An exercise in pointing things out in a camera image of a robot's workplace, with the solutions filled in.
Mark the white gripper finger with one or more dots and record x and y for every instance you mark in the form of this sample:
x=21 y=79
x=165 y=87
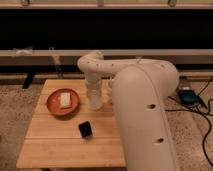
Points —
x=96 y=103

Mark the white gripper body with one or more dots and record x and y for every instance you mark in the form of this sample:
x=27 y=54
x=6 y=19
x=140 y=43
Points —
x=93 y=89

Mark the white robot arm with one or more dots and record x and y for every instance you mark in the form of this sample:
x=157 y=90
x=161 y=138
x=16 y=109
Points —
x=138 y=90

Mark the white eraser block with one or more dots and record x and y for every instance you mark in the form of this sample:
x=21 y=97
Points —
x=65 y=100

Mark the black ceramic cup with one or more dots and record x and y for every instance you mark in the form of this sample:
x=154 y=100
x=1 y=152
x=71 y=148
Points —
x=85 y=129

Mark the clear glass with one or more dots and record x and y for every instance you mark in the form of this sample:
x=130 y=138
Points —
x=109 y=90

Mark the orange plate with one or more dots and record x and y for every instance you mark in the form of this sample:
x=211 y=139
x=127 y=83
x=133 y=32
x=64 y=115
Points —
x=53 y=102

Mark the wooden table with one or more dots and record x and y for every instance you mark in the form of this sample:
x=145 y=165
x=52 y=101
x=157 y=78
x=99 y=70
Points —
x=52 y=142

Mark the black table leg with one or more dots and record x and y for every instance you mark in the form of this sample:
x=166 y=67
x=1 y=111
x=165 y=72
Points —
x=28 y=80

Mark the blue device on floor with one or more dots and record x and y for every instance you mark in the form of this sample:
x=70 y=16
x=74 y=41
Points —
x=188 y=97

